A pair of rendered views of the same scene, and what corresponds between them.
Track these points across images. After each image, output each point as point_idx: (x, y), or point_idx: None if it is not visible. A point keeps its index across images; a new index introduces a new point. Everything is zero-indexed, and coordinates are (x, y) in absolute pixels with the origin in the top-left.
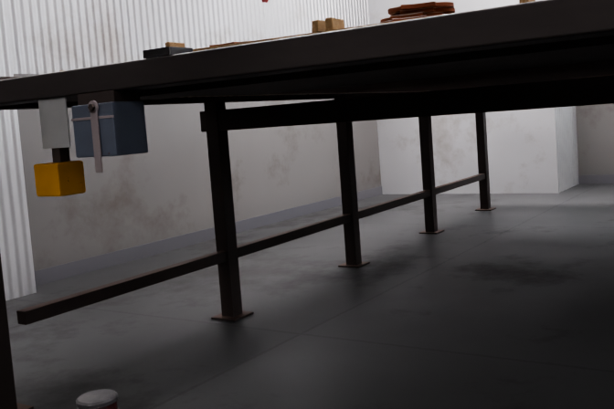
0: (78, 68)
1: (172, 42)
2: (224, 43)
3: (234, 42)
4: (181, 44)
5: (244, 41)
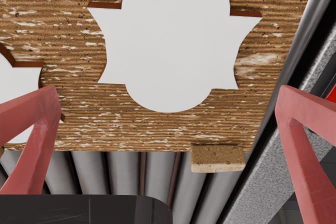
0: (289, 197)
1: (236, 163)
2: (236, 56)
3: (260, 15)
4: (204, 161)
5: (229, 1)
